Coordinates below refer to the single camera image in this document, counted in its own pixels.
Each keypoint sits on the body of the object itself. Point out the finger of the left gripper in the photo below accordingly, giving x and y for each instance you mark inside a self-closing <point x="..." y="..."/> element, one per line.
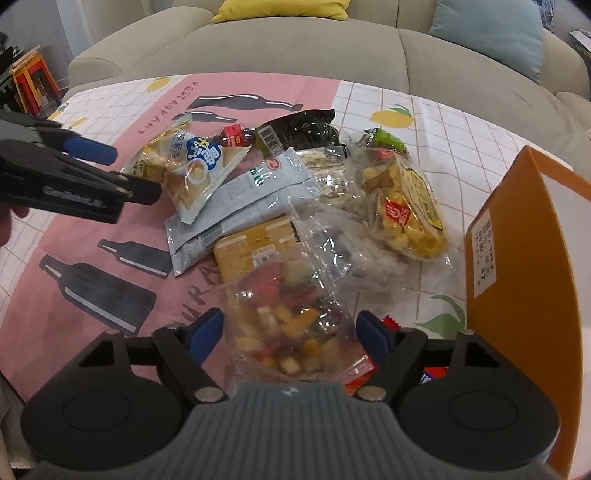
<point x="45" y="179"/>
<point x="48" y="133"/>

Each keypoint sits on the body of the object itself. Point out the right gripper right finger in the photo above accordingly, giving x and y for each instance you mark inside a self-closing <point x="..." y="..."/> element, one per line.
<point x="484" y="414"/>

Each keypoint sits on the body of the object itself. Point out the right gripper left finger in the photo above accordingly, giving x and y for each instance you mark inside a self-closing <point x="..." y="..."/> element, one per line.
<point x="122" y="399"/>

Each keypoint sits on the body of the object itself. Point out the blue white cracker bag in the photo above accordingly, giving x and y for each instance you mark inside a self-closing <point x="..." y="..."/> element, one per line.
<point x="187" y="166"/>

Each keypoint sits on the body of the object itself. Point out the clear bag mixed candies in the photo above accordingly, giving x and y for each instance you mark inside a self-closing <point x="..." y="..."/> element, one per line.
<point x="281" y="321"/>

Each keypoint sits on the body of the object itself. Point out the small red snack packet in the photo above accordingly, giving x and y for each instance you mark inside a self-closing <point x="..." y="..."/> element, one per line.
<point x="233" y="136"/>

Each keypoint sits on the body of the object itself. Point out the yellow chips bag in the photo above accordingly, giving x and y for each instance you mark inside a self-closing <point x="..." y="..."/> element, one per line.
<point x="403" y="211"/>

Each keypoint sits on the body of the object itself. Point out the tan biscuit packet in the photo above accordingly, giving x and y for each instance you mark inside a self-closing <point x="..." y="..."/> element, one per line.
<point x="240" y="253"/>

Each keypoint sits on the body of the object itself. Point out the clear plastic snack bag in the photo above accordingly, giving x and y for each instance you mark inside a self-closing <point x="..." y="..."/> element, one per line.
<point x="335" y="226"/>

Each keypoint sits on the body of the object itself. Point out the grey white snack packet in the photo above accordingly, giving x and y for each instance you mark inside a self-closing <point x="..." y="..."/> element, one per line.
<point x="256" y="196"/>

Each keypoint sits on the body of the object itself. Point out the dark green seaweed packet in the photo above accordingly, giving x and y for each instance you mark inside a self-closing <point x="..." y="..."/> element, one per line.
<point x="303" y="130"/>

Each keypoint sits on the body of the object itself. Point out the green label clear snack bag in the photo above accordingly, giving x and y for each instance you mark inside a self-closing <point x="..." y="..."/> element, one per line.
<point x="382" y="144"/>

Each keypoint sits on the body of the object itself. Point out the red orange stool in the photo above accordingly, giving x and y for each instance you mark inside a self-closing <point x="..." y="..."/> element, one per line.
<point x="34" y="81"/>

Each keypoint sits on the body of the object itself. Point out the pink white patterned tablecloth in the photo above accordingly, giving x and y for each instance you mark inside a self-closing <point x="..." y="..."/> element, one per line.
<point x="62" y="278"/>

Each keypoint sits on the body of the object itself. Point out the orange cardboard box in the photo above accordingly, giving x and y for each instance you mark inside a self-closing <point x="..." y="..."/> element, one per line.
<point x="528" y="290"/>

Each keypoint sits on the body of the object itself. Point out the yellow cushion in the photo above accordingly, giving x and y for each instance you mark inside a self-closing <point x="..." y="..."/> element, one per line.
<point x="234" y="10"/>

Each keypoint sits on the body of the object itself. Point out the beige sofa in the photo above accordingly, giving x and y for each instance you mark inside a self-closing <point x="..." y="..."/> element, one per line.
<point x="381" y="43"/>

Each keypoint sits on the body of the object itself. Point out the light blue cushion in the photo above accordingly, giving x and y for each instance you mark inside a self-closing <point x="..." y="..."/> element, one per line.
<point x="510" y="32"/>

